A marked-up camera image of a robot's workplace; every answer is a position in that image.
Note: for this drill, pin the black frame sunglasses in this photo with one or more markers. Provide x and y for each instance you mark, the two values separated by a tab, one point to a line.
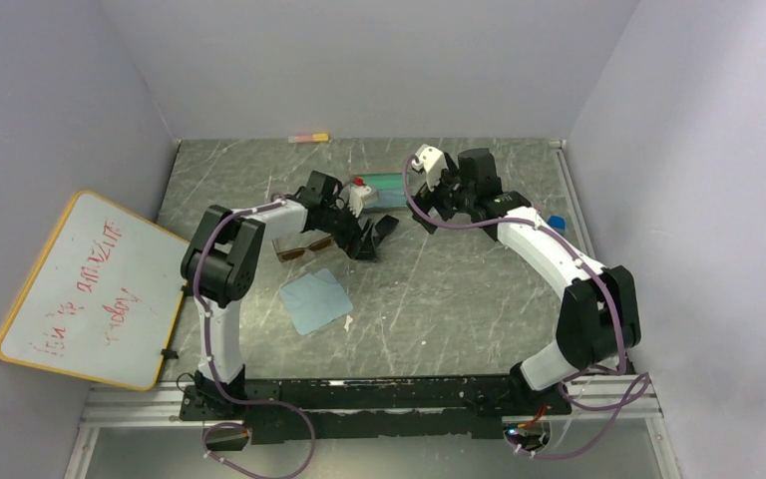
378	230

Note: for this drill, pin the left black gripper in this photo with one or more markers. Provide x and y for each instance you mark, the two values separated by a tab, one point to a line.
359	244

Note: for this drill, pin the pink yellow marker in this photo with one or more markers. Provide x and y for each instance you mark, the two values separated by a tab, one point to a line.
309	138

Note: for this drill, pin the brown glasses case green lining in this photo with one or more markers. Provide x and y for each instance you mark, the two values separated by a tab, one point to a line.
389	189

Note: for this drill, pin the brown tinted sunglasses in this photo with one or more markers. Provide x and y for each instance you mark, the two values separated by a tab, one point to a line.
298	252

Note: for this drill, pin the blue cleaning cloth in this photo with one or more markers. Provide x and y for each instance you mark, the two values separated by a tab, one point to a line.
315	300
390	199

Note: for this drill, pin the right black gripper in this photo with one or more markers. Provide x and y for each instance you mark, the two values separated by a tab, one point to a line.
433	197

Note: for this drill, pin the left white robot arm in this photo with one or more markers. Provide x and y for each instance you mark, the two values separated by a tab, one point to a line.
220	263

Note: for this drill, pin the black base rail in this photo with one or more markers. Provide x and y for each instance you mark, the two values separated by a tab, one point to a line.
482	406

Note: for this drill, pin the blue whiteboard eraser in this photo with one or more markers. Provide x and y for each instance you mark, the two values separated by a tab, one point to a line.
557	223

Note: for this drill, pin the yellow framed whiteboard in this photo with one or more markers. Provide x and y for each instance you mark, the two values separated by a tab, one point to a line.
102	301

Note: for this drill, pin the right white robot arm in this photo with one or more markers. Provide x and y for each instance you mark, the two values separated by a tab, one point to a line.
598	321

